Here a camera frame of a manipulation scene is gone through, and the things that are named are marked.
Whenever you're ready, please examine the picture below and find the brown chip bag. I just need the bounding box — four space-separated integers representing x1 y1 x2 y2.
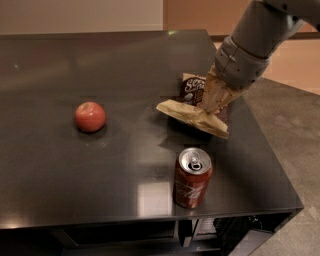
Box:
156 73 229 139

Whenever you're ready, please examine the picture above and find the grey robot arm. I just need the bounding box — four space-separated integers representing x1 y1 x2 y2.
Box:
202 0 320 113

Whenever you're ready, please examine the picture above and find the red coke can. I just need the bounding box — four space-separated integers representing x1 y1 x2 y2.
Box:
173 147 213 209

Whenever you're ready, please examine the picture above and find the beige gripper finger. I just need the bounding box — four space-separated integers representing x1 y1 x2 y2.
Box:
201 65 234 114
220 87 247 109

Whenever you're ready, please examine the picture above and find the red apple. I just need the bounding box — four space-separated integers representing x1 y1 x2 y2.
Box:
75 102 106 133

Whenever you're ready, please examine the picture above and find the black table frame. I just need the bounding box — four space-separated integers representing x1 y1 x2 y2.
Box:
0 209 301 256

